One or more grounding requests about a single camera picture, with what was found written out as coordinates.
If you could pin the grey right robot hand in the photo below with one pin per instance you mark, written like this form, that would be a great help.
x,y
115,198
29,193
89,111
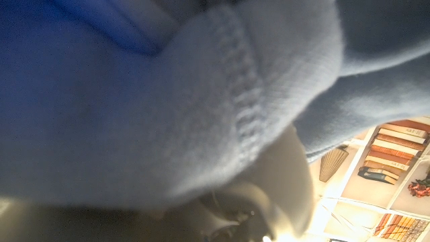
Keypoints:
x,y
285,188

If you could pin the printed bookshelf backdrop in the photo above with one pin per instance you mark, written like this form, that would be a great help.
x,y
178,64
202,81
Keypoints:
x,y
369,188

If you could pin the blue hoodie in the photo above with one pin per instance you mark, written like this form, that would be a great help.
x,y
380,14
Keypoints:
x,y
151,101

